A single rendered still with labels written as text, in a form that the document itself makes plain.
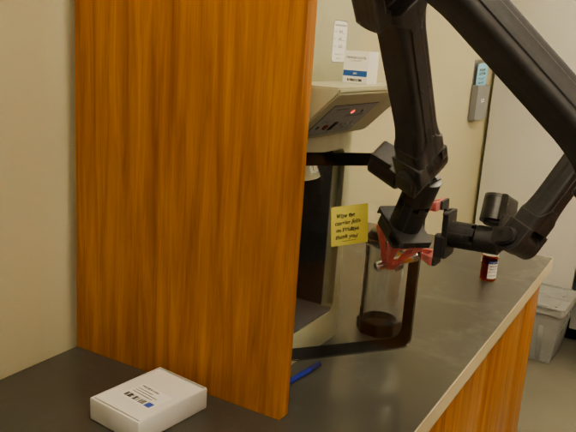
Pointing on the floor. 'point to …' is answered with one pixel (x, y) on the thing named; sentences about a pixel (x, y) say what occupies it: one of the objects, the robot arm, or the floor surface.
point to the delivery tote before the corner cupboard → (550, 321)
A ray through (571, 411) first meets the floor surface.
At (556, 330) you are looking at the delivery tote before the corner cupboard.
